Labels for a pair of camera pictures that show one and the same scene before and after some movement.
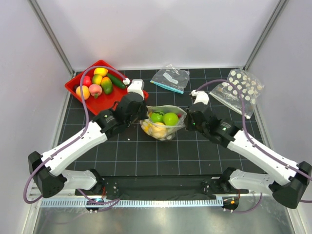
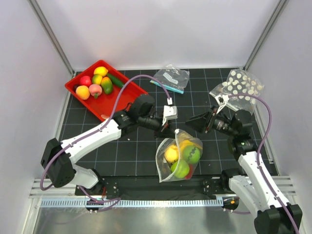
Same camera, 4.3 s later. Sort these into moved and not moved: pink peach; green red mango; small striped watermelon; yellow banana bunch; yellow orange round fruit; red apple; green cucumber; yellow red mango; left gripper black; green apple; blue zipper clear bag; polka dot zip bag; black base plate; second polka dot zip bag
Moved: green apple; small striped watermelon; yellow banana bunch; polka dot zip bag; yellow orange round fruit; left gripper black
Not moved: second polka dot zip bag; red apple; black base plate; pink peach; yellow red mango; green red mango; green cucumber; blue zipper clear bag
